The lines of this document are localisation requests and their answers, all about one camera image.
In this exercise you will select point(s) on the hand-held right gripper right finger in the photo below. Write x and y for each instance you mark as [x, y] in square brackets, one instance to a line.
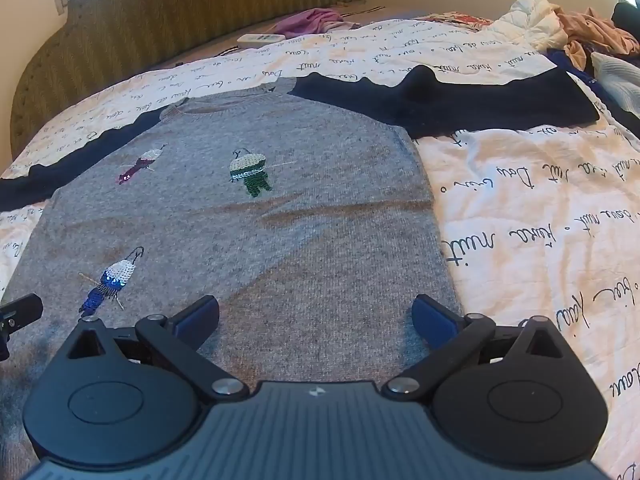
[431, 316]

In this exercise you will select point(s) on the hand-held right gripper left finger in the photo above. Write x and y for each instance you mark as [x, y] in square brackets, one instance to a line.
[200, 317]

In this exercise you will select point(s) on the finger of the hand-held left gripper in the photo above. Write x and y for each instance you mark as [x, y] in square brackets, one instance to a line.
[22, 310]

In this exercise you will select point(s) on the grey sweater with navy sleeves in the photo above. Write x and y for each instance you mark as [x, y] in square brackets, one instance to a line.
[300, 210]

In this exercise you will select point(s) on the white script-printed blanket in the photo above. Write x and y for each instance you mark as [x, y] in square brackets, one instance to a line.
[525, 210]

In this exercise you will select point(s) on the white remote control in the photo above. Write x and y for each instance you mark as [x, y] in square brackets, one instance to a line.
[260, 39]

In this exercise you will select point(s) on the dark navy cloth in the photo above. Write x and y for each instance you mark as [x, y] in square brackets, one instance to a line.
[562, 57]

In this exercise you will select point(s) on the red floral fabric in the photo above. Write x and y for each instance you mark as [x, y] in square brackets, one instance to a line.
[465, 20]

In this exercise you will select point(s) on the olive green padded headboard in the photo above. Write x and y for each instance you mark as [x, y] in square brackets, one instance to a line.
[175, 15]

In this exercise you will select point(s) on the pale ribbed knit cloth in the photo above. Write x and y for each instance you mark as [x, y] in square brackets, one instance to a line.
[620, 75]

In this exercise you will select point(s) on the white puffer jacket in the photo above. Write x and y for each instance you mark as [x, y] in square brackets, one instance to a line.
[530, 20]

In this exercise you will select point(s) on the purple cloth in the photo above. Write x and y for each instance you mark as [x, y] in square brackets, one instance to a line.
[310, 20]

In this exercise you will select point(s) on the peach cloth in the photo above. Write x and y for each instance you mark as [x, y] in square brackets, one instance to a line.
[600, 35]

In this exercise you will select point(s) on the black cloth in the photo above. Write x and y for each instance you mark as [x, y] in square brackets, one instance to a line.
[630, 15]

